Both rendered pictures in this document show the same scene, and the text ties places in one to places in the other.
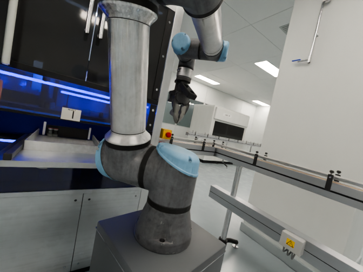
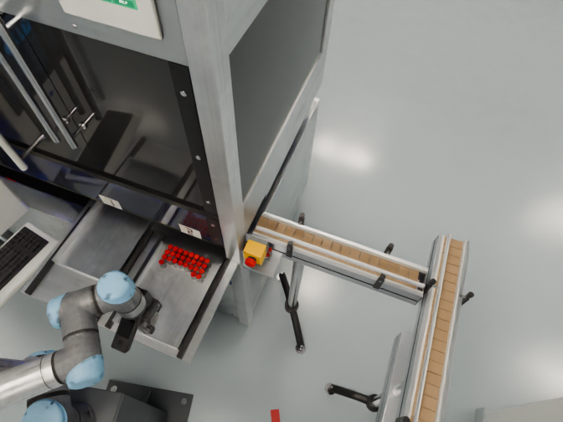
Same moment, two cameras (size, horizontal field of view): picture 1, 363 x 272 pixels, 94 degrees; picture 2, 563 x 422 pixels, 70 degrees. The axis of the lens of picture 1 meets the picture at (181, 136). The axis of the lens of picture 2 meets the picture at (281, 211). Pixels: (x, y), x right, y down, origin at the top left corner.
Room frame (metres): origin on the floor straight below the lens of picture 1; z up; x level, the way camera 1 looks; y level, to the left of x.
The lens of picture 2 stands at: (0.92, -0.44, 2.34)
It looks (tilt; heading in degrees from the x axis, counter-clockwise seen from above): 59 degrees down; 52
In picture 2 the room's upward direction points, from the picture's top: 4 degrees clockwise
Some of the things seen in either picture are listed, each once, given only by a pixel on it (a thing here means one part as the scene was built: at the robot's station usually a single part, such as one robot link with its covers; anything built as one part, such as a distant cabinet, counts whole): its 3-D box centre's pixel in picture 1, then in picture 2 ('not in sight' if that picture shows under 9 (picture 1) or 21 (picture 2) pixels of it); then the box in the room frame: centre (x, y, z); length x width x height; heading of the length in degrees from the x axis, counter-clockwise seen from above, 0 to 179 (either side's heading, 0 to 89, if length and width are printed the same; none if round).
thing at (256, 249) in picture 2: (165, 133); (255, 250); (1.25, 0.12, 1.00); 0.08 x 0.07 x 0.07; 34
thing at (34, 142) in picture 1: (67, 140); (108, 236); (0.82, 0.54, 0.90); 0.34 x 0.26 x 0.04; 34
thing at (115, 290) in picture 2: (187, 58); (118, 292); (0.81, 0.04, 1.39); 0.09 x 0.08 x 0.11; 167
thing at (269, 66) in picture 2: not in sight; (289, 53); (1.59, 0.44, 1.51); 0.85 x 0.01 x 0.59; 34
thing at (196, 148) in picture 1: (183, 143); (338, 253); (1.53, -0.04, 0.92); 0.69 x 0.15 x 0.16; 124
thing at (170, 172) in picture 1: (172, 171); (49, 420); (0.44, 0.00, 0.96); 0.13 x 0.12 x 0.14; 77
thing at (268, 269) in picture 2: not in sight; (264, 256); (1.29, 0.13, 0.87); 0.14 x 0.13 x 0.02; 34
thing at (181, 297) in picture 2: not in sight; (169, 292); (0.91, 0.19, 0.90); 0.34 x 0.26 x 0.04; 34
